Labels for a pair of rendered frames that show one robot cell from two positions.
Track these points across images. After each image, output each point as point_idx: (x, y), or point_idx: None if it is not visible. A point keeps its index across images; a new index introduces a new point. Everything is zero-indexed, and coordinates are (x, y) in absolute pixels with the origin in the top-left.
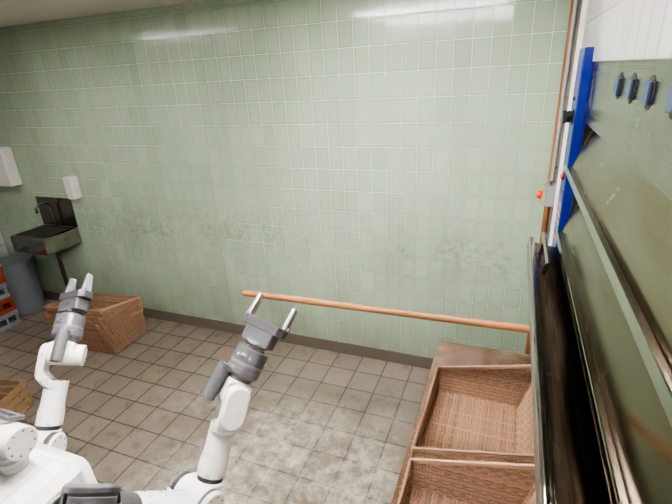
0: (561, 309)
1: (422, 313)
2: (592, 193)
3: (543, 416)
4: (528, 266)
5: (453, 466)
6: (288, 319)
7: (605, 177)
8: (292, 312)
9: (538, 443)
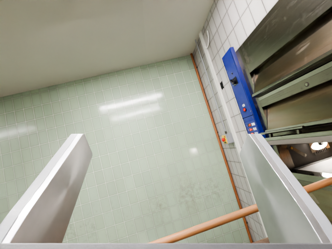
0: None
1: (240, 210)
2: (320, 53)
3: None
4: (282, 142)
5: None
6: (286, 173)
7: (326, 35)
8: (264, 144)
9: None
